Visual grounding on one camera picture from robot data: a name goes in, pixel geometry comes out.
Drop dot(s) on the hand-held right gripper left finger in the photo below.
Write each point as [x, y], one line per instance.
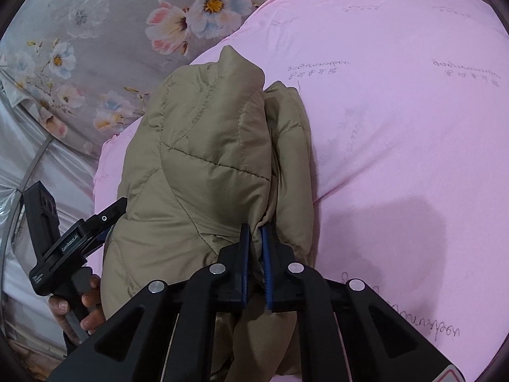
[244, 262]

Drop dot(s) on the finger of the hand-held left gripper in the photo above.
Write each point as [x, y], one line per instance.
[105, 219]

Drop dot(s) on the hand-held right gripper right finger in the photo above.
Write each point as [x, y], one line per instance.
[267, 274]

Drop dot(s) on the khaki padded jacket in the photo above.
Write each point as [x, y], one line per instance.
[206, 147]

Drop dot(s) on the person's left hand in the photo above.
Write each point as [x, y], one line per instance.
[91, 318]

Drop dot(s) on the silver grey cloth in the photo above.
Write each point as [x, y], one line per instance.
[24, 147]

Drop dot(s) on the grey floral bedsheet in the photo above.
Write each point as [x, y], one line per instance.
[111, 28]

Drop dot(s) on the pink blanket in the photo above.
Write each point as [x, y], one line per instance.
[397, 127]

